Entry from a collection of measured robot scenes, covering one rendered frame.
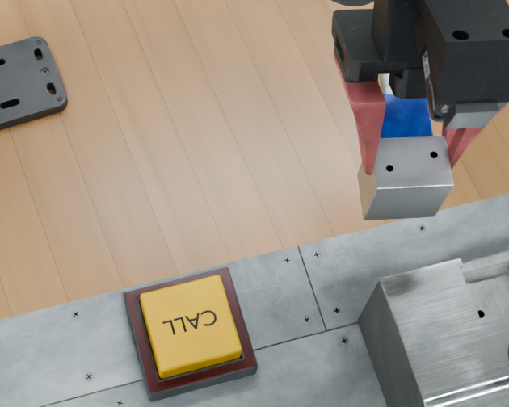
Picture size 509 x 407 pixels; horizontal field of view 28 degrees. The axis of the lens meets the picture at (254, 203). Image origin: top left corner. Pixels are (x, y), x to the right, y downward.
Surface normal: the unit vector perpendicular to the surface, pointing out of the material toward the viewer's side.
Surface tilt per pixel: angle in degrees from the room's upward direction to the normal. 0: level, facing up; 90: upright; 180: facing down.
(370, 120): 83
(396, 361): 90
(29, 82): 0
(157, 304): 0
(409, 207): 92
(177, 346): 0
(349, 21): 28
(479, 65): 62
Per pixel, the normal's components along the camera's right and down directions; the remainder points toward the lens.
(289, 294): 0.07, -0.42
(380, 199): 0.08, 0.92
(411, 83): 0.11, 0.61
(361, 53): 0.02, -0.79
